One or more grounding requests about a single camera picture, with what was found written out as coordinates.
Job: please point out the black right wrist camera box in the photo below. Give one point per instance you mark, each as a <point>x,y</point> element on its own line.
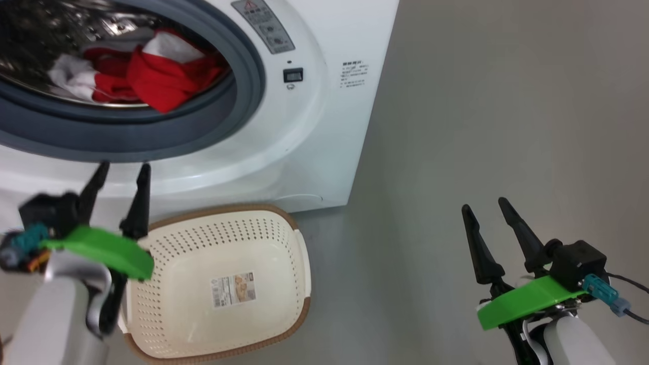
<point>578,263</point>

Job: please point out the grey warning sticker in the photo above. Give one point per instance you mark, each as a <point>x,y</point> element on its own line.
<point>263,25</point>

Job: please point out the white front-load washing machine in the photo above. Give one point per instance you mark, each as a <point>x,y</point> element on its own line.
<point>314,126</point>

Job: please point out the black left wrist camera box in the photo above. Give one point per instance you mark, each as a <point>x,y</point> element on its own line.
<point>45,210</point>

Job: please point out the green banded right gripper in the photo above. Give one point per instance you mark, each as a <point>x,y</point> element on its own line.
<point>527,301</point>

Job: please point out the cream laundry basket brown rim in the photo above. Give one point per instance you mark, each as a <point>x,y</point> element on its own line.
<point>182,304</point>

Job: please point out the printed text notice sticker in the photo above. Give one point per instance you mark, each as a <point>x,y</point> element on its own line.
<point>355,75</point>

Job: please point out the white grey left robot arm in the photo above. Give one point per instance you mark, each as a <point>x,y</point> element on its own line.
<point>50,324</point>

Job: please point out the red and white garment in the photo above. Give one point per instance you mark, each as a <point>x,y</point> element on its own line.
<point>162,81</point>

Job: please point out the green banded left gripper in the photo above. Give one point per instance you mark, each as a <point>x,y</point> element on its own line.
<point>106,248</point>

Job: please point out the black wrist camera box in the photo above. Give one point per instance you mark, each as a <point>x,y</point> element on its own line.
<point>45,210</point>
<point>578,263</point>

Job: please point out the stainless steel washing machine drum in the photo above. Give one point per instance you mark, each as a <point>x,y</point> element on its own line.
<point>50,25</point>

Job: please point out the printed paper label sticker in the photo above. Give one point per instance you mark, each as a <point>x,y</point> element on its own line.
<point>233,290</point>

